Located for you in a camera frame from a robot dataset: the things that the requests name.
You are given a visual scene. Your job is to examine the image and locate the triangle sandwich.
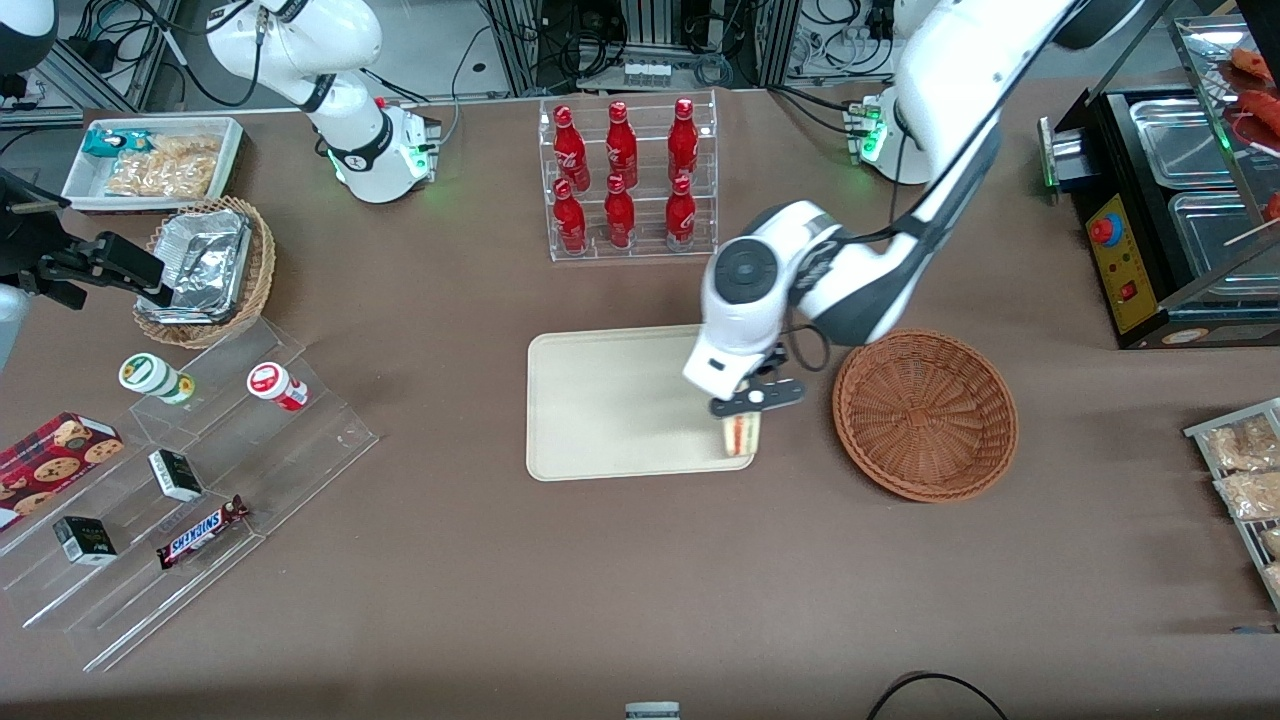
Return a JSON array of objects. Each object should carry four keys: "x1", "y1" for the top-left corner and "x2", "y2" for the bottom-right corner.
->
[{"x1": 722, "y1": 410, "x2": 762, "y2": 459}]

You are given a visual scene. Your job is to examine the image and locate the red lid white jar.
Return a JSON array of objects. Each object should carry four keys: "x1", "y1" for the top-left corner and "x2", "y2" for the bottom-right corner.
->
[{"x1": 247, "y1": 362, "x2": 309, "y2": 412}]

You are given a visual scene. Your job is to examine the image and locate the black right wrist bracket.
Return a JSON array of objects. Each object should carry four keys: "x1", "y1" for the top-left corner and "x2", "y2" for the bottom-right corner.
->
[{"x1": 0, "y1": 168, "x2": 73, "y2": 281}]

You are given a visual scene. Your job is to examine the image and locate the grey snack rack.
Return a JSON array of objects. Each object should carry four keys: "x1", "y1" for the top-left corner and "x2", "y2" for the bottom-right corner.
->
[{"x1": 1185, "y1": 398, "x2": 1280, "y2": 611}]

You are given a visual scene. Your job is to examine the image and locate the black food warmer yellow panel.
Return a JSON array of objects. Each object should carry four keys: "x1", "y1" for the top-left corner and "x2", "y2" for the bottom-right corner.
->
[{"x1": 1040, "y1": 15, "x2": 1280, "y2": 351}]

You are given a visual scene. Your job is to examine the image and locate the clear acrylic bottle rack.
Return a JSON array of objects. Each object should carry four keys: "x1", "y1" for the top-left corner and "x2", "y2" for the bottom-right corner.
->
[{"x1": 538, "y1": 90, "x2": 719, "y2": 263}]

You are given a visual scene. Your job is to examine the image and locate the clear bag of chips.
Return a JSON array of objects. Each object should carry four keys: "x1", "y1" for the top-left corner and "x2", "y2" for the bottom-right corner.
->
[{"x1": 105, "y1": 135, "x2": 221, "y2": 199}]

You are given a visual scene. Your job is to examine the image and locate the white rectangular snack bin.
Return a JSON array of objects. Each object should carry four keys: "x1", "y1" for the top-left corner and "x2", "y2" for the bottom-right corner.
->
[{"x1": 60, "y1": 115, "x2": 246, "y2": 213}]

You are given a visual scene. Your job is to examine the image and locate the cream plastic tray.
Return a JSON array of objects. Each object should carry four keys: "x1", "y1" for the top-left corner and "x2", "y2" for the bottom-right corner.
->
[{"x1": 526, "y1": 323, "x2": 756, "y2": 483}]

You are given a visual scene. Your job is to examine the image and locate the black cable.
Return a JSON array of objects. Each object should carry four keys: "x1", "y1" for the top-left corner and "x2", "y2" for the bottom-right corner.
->
[{"x1": 865, "y1": 672, "x2": 1011, "y2": 720}]

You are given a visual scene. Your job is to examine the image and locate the Snickers chocolate bar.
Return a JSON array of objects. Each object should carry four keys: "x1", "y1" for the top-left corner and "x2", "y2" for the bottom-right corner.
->
[{"x1": 157, "y1": 495, "x2": 249, "y2": 571}]

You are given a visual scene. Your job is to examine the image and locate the green lid white jar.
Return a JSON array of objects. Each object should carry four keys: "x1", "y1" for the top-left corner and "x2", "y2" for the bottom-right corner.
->
[{"x1": 118, "y1": 352, "x2": 196, "y2": 406}]

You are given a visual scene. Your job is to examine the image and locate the round brown wicker basket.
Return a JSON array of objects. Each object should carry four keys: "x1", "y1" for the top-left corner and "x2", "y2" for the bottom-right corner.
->
[{"x1": 832, "y1": 330, "x2": 1019, "y2": 503}]

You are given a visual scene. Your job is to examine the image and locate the aluminium frame rack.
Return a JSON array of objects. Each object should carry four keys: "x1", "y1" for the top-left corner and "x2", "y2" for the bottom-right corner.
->
[{"x1": 485, "y1": 0, "x2": 801, "y2": 91}]

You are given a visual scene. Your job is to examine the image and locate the clear acrylic stepped stand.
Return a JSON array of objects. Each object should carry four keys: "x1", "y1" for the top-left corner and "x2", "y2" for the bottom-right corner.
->
[{"x1": 0, "y1": 315, "x2": 379, "y2": 673}]

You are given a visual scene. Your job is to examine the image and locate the grey power module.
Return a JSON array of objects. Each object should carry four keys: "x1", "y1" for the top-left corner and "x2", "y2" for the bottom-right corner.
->
[{"x1": 1038, "y1": 115, "x2": 1101, "y2": 196}]

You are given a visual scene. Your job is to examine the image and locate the white power strip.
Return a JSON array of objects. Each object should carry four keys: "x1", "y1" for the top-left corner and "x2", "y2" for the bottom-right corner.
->
[{"x1": 578, "y1": 60, "x2": 673, "y2": 89}]

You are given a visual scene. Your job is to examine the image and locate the red cola bottle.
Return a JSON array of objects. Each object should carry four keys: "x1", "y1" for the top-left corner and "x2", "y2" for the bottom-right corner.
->
[
  {"x1": 605, "y1": 100, "x2": 639, "y2": 189},
  {"x1": 668, "y1": 97, "x2": 699, "y2": 184},
  {"x1": 553, "y1": 178, "x2": 588, "y2": 254},
  {"x1": 604, "y1": 173, "x2": 636, "y2": 249},
  {"x1": 665, "y1": 175, "x2": 697, "y2": 251},
  {"x1": 553, "y1": 105, "x2": 589, "y2": 191}
]

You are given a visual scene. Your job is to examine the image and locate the oval light wicker basket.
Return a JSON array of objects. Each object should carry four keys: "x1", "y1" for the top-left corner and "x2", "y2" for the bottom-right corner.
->
[{"x1": 133, "y1": 195, "x2": 276, "y2": 349}]

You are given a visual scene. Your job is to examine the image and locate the sausage on wooden skewer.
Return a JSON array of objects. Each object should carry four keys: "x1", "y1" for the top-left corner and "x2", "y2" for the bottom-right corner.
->
[{"x1": 1225, "y1": 193, "x2": 1280, "y2": 246}]

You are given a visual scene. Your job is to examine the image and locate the aluminium foil container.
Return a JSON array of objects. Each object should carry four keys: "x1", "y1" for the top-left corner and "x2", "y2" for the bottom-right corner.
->
[{"x1": 140, "y1": 208, "x2": 253, "y2": 323}]

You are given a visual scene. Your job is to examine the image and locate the steel warmer pan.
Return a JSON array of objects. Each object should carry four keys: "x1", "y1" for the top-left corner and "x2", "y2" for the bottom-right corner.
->
[
  {"x1": 1168, "y1": 190, "x2": 1280, "y2": 301},
  {"x1": 1130, "y1": 98, "x2": 1236, "y2": 189}
]

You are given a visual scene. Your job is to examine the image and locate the red tartan cookie box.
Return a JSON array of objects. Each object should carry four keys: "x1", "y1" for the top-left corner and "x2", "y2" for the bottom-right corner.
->
[{"x1": 0, "y1": 412, "x2": 126, "y2": 531}]

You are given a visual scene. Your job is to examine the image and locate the teal snack packet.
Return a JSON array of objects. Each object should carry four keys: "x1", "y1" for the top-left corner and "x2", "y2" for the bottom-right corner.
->
[{"x1": 82, "y1": 128, "x2": 151, "y2": 159}]

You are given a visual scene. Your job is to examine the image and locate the small black box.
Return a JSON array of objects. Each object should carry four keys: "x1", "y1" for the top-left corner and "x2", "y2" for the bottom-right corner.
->
[
  {"x1": 148, "y1": 449, "x2": 204, "y2": 503},
  {"x1": 52, "y1": 516, "x2": 118, "y2": 567}
]

